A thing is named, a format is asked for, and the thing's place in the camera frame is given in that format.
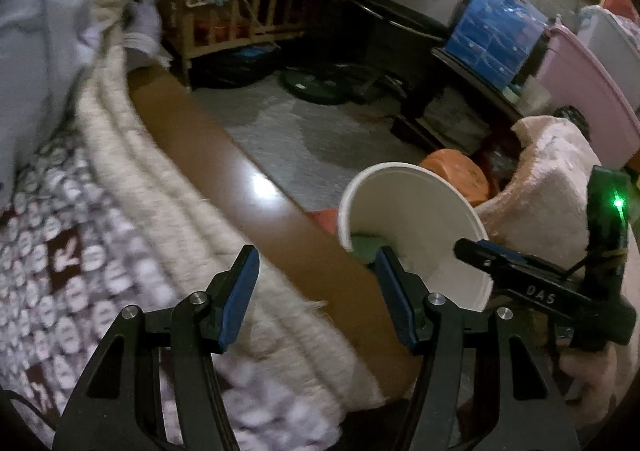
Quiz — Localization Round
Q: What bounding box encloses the brown wooden bed frame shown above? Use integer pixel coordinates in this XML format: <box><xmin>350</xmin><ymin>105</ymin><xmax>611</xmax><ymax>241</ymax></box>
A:
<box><xmin>127</xmin><ymin>65</ymin><xmax>421</xmax><ymax>399</ymax></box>

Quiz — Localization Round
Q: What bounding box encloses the pink storage bin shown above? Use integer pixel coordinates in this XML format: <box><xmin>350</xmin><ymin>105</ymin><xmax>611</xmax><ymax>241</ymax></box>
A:
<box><xmin>535</xmin><ymin>24</ymin><xmax>639</xmax><ymax>169</ymax></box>

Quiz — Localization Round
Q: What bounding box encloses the white storage box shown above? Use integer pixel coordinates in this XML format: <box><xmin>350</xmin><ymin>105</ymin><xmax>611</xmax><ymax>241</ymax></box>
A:
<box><xmin>577</xmin><ymin>6</ymin><xmax>640</xmax><ymax>114</ymax></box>

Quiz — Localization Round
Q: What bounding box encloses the blue plastic drawer unit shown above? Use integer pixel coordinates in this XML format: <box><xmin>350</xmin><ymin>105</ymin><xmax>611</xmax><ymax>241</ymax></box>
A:
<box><xmin>444</xmin><ymin>0</ymin><xmax>548</xmax><ymax>90</ymax></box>

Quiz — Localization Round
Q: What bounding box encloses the black fan base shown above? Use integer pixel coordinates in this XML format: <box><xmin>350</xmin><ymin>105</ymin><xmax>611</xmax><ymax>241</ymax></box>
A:
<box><xmin>279</xmin><ymin>68</ymin><xmax>354</xmax><ymax>106</ymax></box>

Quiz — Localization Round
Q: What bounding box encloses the orange plastic stool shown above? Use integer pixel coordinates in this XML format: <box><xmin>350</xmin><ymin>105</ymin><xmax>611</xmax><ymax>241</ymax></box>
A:
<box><xmin>420</xmin><ymin>148</ymin><xmax>491</xmax><ymax>207</ymax></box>

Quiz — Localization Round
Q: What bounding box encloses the cream quilted bed cover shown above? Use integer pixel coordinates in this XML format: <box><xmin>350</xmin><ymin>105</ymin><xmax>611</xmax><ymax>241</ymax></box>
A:
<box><xmin>76</xmin><ymin>0</ymin><xmax>385</xmax><ymax>426</ymax></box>

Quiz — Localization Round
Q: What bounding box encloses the grey blue blanket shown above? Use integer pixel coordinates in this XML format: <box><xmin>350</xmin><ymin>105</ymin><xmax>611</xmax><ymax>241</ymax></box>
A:
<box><xmin>1</xmin><ymin>0</ymin><xmax>100</xmax><ymax>205</ymax></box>

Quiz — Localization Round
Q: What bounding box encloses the green white snack bag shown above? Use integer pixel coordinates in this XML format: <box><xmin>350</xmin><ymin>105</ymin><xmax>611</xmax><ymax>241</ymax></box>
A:
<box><xmin>350</xmin><ymin>234</ymin><xmax>388</xmax><ymax>266</ymax></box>

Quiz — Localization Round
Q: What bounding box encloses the white plastic trash bucket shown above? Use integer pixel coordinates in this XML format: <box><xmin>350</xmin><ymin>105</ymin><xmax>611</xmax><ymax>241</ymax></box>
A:
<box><xmin>336</xmin><ymin>162</ymin><xmax>492</xmax><ymax>312</ymax></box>

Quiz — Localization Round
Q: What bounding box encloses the pink fluffy towel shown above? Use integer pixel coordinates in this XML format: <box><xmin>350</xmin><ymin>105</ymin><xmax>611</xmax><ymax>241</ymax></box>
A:
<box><xmin>475</xmin><ymin>115</ymin><xmax>639</xmax><ymax>429</ymax></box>

